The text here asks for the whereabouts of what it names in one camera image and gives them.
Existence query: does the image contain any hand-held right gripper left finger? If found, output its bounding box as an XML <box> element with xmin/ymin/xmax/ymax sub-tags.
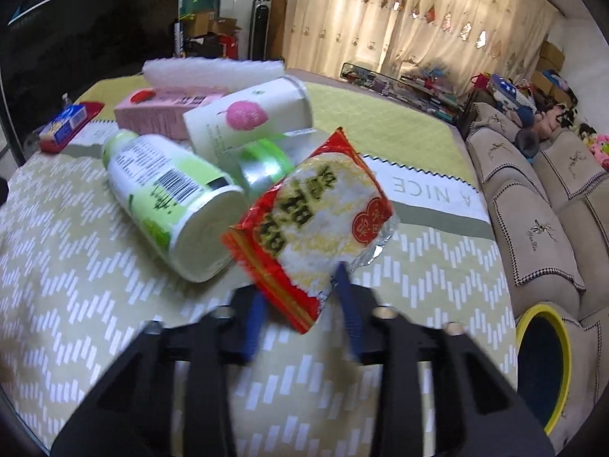
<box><xmin>50</xmin><ymin>290</ymin><xmax>266</xmax><ymax>457</ymax></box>

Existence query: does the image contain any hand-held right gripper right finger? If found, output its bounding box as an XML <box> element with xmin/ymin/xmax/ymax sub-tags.
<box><xmin>333</xmin><ymin>264</ymin><xmax>555</xmax><ymax>457</ymax></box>

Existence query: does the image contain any red snack packet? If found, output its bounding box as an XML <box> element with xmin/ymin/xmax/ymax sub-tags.
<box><xmin>223</xmin><ymin>127</ymin><xmax>400</xmax><ymax>335</ymax></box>

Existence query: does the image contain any green tin can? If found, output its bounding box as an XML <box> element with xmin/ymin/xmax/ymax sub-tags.
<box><xmin>227</xmin><ymin>134</ymin><xmax>297</xmax><ymax>197</ymax></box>

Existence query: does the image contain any green white drink bottle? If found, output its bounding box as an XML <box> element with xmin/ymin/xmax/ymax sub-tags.
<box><xmin>101</xmin><ymin>131</ymin><xmax>247</xmax><ymax>283</ymax></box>

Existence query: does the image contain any yellow trash bin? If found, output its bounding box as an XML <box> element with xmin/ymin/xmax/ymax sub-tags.
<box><xmin>515</xmin><ymin>304</ymin><xmax>572</xmax><ymax>436</ymax></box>

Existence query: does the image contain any tall white cup pink fruit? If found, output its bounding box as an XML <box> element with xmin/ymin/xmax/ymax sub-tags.
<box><xmin>183</xmin><ymin>75</ymin><xmax>315</xmax><ymax>163</ymax></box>

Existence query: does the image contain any pink carton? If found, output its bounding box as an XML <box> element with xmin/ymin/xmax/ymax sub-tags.
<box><xmin>113</xmin><ymin>86</ymin><xmax>229</xmax><ymax>142</ymax></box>

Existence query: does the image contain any patterned tablecloth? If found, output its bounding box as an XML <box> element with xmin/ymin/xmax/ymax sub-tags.
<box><xmin>0</xmin><ymin>74</ymin><xmax>519</xmax><ymax>457</ymax></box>

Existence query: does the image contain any beige sofa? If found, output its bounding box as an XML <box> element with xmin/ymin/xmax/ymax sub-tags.
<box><xmin>459</xmin><ymin>102</ymin><xmax>609</xmax><ymax>457</ymax></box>

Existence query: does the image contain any glass coffee table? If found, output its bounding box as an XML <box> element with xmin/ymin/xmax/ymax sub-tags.
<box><xmin>340</xmin><ymin>62</ymin><xmax>464</xmax><ymax>122</ymax></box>

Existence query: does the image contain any dark neck pillow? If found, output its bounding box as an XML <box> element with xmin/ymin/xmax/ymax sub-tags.
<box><xmin>516</xmin><ymin>129</ymin><xmax>540</xmax><ymax>155</ymax></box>

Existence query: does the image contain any red tray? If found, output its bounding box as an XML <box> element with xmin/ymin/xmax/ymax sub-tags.
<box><xmin>38</xmin><ymin>101</ymin><xmax>106</xmax><ymax>154</ymax></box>

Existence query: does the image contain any blue card box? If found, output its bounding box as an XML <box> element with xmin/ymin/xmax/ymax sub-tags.
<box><xmin>39</xmin><ymin>105</ymin><xmax>89</xmax><ymax>144</ymax></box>

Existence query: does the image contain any blue star print bag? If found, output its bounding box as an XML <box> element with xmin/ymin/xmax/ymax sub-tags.
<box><xmin>488</xmin><ymin>74</ymin><xmax>520</xmax><ymax>105</ymax></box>

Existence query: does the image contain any tower fan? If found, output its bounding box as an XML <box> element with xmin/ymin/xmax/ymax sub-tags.
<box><xmin>250</xmin><ymin>0</ymin><xmax>271</xmax><ymax>60</ymax></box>

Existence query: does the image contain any pile of plush toys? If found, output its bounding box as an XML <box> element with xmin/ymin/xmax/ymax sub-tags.
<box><xmin>537</xmin><ymin>100</ymin><xmax>609</xmax><ymax>172</ymax></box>

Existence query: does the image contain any cream embroidered curtain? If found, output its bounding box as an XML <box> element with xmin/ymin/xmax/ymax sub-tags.
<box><xmin>281</xmin><ymin>0</ymin><xmax>405</xmax><ymax>77</ymax></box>
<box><xmin>381</xmin><ymin>0</ymin><xmax>560</xmax><ymax>91</ymax></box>

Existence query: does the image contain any stack of cardboard boxes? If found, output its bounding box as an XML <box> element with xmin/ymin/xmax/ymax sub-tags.
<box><xmin>530</xmin><ymin>40</ymin><xmax>567</xmax><ymax>101</ymax></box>

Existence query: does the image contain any large curved television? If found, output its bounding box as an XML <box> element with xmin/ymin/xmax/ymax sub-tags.
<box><xmin>0</xmin><ymin>0</ymin><xmax>184</xmax><ymax>153</ymax></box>

